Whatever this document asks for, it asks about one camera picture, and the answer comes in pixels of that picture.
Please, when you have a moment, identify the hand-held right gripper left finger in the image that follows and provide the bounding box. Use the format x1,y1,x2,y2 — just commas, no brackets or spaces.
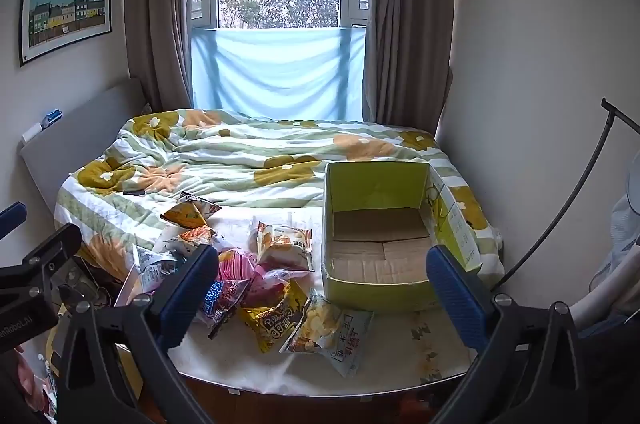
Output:
57,244,221,424

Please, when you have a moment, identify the framed picture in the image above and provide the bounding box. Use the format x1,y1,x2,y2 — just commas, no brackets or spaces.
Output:
19,0,113,68

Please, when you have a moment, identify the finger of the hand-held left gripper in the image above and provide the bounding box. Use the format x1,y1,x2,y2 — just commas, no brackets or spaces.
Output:
0,201,28,241
20,223,83,272

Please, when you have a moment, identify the light blue garment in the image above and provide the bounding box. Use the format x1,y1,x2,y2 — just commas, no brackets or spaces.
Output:
590,189,640,295

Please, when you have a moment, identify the floral blanket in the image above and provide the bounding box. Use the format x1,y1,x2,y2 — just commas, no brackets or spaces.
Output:
55,109,503,285

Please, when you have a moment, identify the orange and white snack bag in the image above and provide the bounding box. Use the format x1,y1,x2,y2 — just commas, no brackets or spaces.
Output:
167,227,218,255

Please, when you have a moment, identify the brown curtain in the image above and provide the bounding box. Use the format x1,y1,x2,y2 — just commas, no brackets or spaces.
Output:
125,0,223,112
362,0,457,130

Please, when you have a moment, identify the light blue snack packet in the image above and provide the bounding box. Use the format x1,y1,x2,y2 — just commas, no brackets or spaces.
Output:
135,247,188,292

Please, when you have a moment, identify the black curved pole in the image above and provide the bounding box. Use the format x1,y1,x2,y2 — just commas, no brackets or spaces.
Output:
492,98,640,290

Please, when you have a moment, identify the orange and white cake packet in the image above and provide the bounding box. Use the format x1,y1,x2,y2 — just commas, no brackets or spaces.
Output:
250,221,313,272

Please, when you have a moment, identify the white potato chip packet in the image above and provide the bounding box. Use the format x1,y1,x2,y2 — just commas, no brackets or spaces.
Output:
279,289,375,377

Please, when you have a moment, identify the grey headboard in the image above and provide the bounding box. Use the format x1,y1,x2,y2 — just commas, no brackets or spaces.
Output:
20,77,146,205

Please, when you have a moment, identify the yellow snack packet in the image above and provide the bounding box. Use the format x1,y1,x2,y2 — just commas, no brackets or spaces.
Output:
237,281,308,353

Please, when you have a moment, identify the dark purple snack packet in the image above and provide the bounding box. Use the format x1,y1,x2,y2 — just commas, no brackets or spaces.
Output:
200,279,251,340

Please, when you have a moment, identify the person's left hand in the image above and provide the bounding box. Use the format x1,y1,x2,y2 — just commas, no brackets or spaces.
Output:
12,345,53,411

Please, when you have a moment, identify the light blue cloth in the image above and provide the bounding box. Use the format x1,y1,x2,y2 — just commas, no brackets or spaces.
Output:
191,27,366,120

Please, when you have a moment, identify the yellow triangular snack bag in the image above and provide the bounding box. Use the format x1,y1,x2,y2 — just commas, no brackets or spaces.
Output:
161,191,222,230

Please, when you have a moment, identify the yellow-green cardboard box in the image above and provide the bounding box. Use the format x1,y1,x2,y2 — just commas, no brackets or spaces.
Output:
322,161,483,312

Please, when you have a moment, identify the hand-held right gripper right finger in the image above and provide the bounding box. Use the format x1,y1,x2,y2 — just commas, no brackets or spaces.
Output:
425,245,586,424

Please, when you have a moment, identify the magenta pink snack packet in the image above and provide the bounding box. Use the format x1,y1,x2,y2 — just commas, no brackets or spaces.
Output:
242,267,291,307

